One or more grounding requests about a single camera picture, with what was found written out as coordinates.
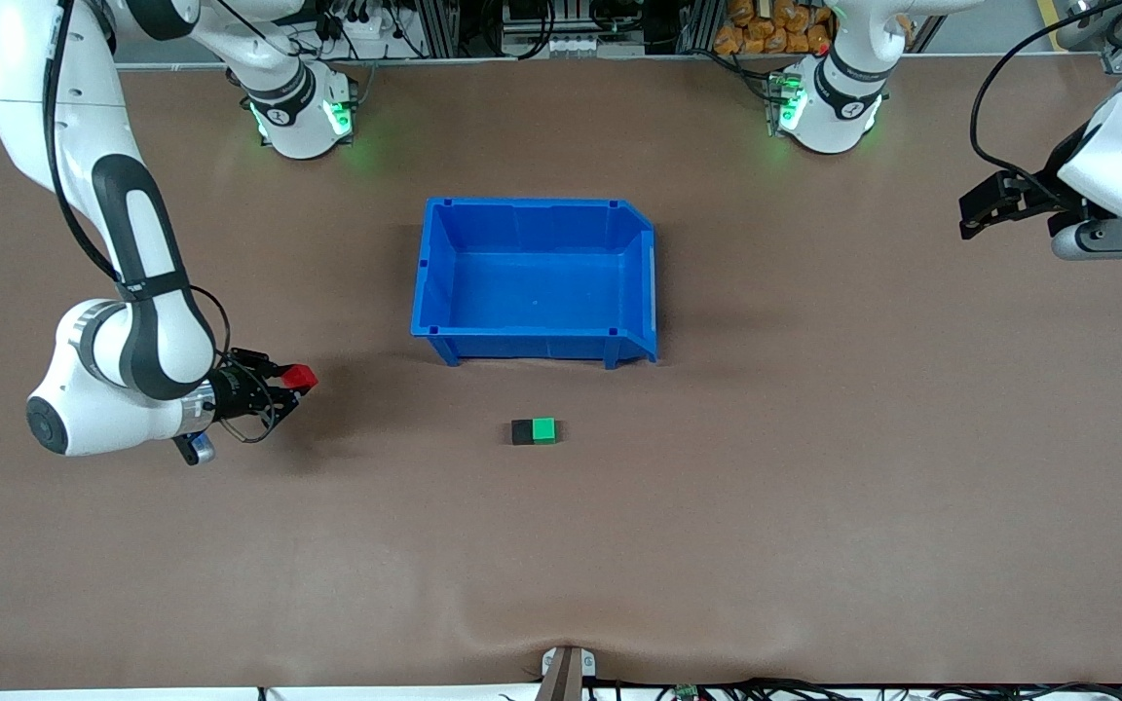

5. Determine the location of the blue plastic storage bin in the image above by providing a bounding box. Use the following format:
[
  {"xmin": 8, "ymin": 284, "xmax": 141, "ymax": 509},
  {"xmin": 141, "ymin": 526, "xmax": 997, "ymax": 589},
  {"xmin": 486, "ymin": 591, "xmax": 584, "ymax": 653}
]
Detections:
[{"xmin": 410, "ymin": 197, "xmax": 659, "ymax": 370}]

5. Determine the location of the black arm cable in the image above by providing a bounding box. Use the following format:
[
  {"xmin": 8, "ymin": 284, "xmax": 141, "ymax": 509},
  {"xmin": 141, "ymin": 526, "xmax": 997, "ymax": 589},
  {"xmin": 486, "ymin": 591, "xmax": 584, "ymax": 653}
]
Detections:
[
  {"xmin": 968, "ymin": 0, "xmax": 1122, "ymax": 201},
  {"xmin": 43, "ymin": 0, "xmax": 280, "ymax": 445}
]

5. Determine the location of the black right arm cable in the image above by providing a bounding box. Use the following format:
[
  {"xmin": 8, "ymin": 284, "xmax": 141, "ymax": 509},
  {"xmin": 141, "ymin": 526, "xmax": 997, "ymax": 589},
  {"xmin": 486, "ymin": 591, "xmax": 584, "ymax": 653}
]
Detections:
[{"xmin": 43, "ymin": 0, "xmax": 280, "ymax": 445}]

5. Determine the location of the white terminal block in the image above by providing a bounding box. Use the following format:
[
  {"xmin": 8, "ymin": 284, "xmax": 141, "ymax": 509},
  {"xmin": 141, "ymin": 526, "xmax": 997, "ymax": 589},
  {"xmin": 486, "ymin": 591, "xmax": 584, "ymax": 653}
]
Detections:
[{"xmin": 543, "ymin": 33, "xmax": 622, "ymax": 55}]

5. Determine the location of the brown table mat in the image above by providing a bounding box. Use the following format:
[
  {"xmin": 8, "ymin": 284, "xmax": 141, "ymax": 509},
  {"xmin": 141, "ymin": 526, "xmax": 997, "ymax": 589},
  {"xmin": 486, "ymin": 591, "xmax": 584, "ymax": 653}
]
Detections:
[{"xmin": 0, "ymin": 54, "xmax": 1122, "ymax": 694}]

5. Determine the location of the metal table clamp bracket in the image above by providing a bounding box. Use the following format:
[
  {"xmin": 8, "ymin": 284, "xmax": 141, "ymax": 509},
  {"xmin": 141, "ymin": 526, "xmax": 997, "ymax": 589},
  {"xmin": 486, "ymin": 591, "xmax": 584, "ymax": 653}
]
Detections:
[{"xmin": 540, "ymin": 645, "xmax": 598, "ymax": 701}]

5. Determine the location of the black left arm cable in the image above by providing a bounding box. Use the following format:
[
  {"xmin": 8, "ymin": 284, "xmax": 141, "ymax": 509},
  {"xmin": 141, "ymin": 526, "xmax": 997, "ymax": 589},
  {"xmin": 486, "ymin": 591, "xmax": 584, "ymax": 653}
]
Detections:
[{"xmin": 968, "ymin": 0, "xmax": 1122, "ymax": 201}]

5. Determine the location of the white power strip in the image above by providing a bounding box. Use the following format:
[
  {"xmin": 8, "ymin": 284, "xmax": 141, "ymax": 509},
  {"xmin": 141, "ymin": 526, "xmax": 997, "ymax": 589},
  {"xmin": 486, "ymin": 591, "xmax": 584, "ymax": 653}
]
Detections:
[{"xmin": 339, "ymin": 10, "xmax": 404, "ymax": 46}]

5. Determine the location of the orange packaged items pile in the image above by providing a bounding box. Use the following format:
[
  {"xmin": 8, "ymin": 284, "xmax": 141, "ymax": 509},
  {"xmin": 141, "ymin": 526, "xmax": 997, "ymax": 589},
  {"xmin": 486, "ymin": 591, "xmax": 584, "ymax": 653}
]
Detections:
[{"xmin": 714, "ymin": 0, "xmax": 813, "ymax": 56}]

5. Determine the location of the grey equipment box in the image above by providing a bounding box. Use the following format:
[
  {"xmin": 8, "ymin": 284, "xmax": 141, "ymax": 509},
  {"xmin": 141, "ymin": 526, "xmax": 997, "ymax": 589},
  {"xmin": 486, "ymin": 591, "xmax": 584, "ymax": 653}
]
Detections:
[{"xmin": 501, "ymin": 0, "xmax": 556, "ymax": 32}]

